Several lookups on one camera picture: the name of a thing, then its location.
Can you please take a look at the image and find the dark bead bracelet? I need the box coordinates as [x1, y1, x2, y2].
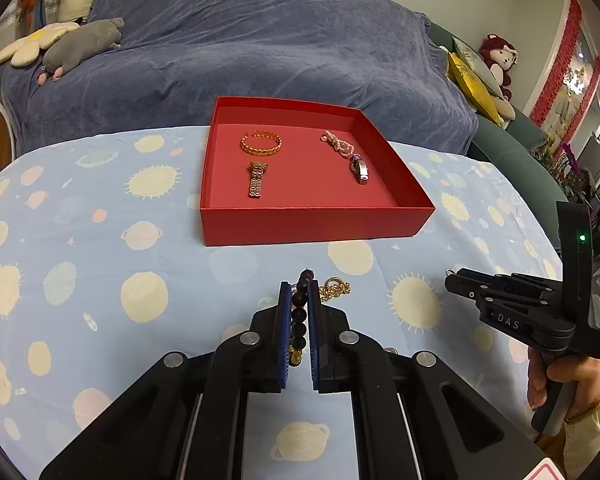
[286, 268, 315, 368]

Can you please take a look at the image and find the gold chain with pendant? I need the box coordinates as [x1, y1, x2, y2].
[317, 276, 353, 302]

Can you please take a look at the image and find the silver metal watch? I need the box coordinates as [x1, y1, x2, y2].
[349, 154, 370, 185]

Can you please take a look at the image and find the white pearl bracelet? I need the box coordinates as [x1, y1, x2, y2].
[319, 129, 356, 161]

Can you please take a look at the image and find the gold link watch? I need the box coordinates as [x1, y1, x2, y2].
[248, 160, 268, 198]

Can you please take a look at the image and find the gold chain bangle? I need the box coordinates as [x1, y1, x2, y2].
[239, 130, 283, 157]

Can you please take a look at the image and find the red shallow jewelry box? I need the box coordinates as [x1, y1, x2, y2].
[199, 96, 436, 246]

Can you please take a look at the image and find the person's right hand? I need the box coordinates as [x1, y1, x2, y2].
[526, 346, 600, 424]

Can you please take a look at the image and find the green sofa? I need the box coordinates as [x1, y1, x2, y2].
[420, 18, 566, 249]

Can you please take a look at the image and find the blue planet print cloth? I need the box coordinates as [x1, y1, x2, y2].
[0, 127, 562, 479]

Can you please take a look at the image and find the gold satin cushion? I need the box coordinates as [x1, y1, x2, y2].
[446, 51, 504, 127]

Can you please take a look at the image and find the silver grey cushion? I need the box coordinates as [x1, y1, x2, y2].
[453, 37, 504, 99]

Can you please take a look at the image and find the red monkey plush toy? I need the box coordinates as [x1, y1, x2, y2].
[479, 34, 518, 101]

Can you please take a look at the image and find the dark blue velvet blanket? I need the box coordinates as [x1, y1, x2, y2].
[2, 0, 479, 154]

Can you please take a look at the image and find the grey plush toy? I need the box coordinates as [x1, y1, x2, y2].
[38, 18, 124, 86]

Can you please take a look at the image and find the cream flower plush cushion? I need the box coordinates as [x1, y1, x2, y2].
[0, 22, 80, 67]

